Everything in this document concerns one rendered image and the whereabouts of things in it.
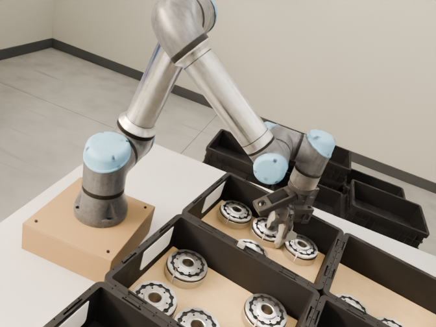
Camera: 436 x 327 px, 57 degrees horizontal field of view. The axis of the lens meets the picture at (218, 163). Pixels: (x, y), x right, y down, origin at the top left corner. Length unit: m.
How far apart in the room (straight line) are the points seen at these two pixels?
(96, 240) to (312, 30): 3.13
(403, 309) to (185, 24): 0.94
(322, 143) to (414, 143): 3.18
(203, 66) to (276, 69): 3.12
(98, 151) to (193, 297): 0.43
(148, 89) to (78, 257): 0.48
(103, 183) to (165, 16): 0.46
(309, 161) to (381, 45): 2.93
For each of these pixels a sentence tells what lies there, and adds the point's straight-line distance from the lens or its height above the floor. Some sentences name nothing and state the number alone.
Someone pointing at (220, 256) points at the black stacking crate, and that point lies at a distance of 1.04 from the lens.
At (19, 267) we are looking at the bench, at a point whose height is 0.70.
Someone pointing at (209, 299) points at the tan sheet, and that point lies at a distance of 1.01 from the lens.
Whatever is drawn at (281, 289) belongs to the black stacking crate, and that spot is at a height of 0.89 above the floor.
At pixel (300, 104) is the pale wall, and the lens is 4.04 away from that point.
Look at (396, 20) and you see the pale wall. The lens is 3.90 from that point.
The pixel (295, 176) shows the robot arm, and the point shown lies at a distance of 1.09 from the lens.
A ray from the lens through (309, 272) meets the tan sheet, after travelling 1.21.
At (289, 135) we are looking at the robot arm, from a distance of 1.04.
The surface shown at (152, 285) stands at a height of 0.86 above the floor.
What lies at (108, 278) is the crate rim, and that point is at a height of 0.93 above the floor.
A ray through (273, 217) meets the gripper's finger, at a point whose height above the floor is 0.91.
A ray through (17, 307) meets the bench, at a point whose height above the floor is 0.70.
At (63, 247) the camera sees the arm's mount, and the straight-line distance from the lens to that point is 1.14.
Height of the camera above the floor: 1.57
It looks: 29 degrees down
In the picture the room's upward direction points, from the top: 18 degrees clockwise
